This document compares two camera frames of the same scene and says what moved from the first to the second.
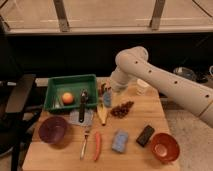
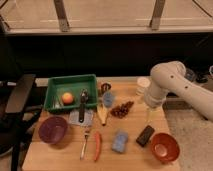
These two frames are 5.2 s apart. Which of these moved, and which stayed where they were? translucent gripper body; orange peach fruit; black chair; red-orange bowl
Moved: translucent gripper body
Stayed: red-orange bowl; orange peach fruit; black chair
